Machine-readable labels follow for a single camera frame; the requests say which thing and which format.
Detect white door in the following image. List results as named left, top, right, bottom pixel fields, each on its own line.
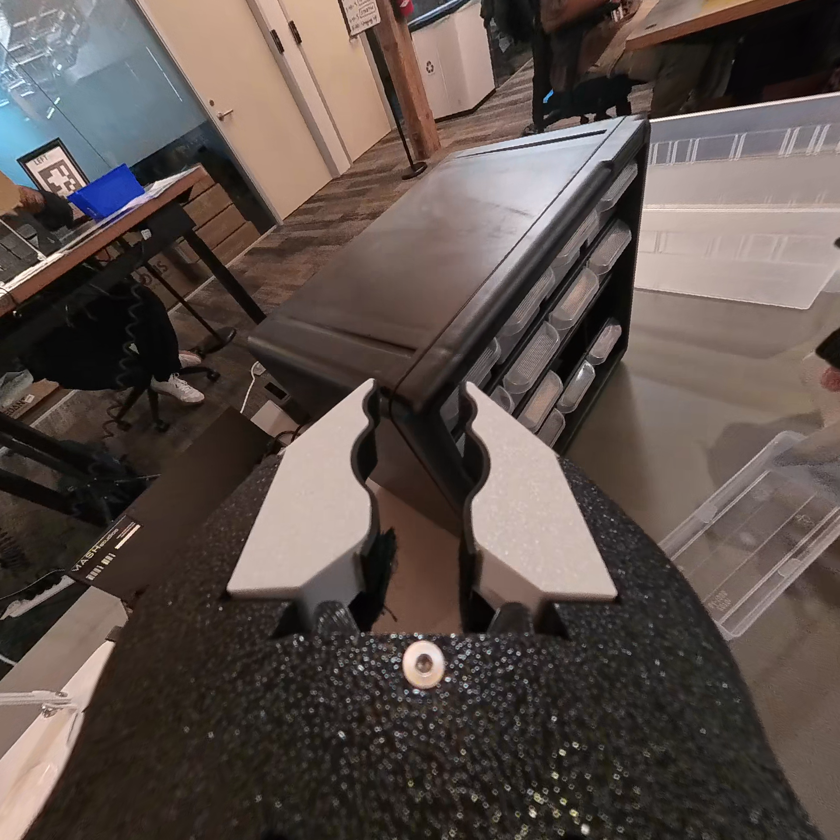
left=138, top=0, right=332, bottom=221
left=252, top=0, right=395, bottom=165

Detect row of clear small drawers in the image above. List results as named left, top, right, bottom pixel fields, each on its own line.
left=436, top=161, right=639, bottom=454

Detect black tripod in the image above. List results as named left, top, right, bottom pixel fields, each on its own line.
left=0, top=407, right=160, bottom=526

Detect black drawer cabinet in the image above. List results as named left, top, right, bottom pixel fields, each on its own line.
left=248, top=115, right=651, bottom=534

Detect white paper sign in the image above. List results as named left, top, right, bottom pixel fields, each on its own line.
left=338, top=0, right=383, bottom=38

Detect white cable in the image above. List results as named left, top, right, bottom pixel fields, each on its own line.
left=239, top=361, right=267, bottom=416

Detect black white marker sign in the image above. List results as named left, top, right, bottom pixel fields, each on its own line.
left=16, top=136, right=89, bottom=198

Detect wooden post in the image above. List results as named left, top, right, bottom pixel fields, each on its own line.
left=367, top=0, right=442, bottom=160

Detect clear small plastic drawer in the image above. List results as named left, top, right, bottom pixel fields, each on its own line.
left=659, top=430, right=840, bottom=641

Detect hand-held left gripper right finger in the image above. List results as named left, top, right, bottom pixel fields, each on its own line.
left=462, top=382, right=620, bottom=632

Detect white recycling cabinet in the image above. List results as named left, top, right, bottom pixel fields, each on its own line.
left=410, top=0, right=497, bottom=123

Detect blue plastic bin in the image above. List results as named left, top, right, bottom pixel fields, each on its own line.
left=67, top=164, right=145, bottom=221

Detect wooden table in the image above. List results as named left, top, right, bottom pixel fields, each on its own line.
left=623, top=0, right=840, bottom=53

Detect wooden desk black legs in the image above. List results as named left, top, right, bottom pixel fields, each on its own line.
left=0, top=164, right=266, bottom=345

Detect printed cardboard box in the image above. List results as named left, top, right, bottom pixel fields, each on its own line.
left=0, top=379, right=61, bottom=422

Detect black coiled cable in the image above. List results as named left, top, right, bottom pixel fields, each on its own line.
left=117, top=276, right=147, bottom=427

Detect white power strip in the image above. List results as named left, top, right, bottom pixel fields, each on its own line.
left=0, top=571, right=74, bottom=621

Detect black stanchion pole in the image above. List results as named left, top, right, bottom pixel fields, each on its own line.
left=364, top=29, right=429, bottom=182

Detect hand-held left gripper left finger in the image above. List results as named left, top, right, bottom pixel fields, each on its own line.
left=226, top=378, right=383, bottom=624

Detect brown cardboard box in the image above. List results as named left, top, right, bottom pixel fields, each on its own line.
left=134, top=180, right=260, bottom=309

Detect large clear plastic bin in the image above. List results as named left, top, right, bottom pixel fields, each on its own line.
left=633, top=92, right=840, bottom=311

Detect black box with white label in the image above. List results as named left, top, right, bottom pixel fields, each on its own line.
left=66, top=407, right=291, bottom=599

